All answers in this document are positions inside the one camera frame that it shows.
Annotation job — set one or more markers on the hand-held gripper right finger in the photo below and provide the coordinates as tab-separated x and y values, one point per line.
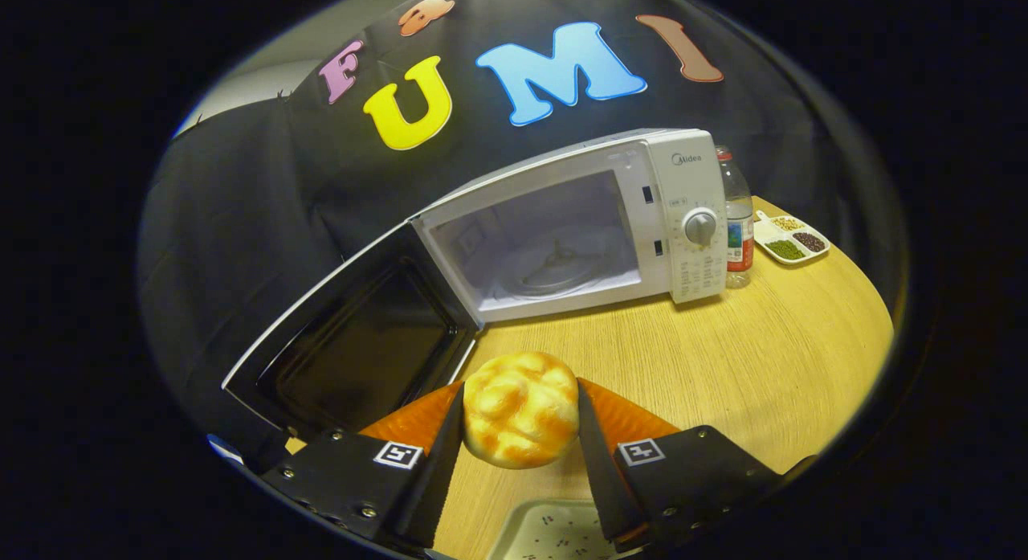
598	488

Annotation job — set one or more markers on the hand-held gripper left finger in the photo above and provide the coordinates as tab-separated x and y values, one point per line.
446	480

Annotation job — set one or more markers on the golden bread bun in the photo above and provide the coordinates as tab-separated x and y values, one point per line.
520	411

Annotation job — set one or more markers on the white microwave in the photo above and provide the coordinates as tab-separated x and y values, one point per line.
683	190

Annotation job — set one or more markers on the speckled white plate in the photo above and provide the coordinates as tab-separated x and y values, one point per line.
546	536

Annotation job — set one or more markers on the clear plastic water bottle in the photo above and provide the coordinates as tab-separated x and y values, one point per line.
737	222

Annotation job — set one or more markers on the white divided dish of beans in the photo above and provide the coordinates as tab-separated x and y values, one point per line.
791	239

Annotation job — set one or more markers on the black backdrop cloth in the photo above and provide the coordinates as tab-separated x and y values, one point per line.
241	222

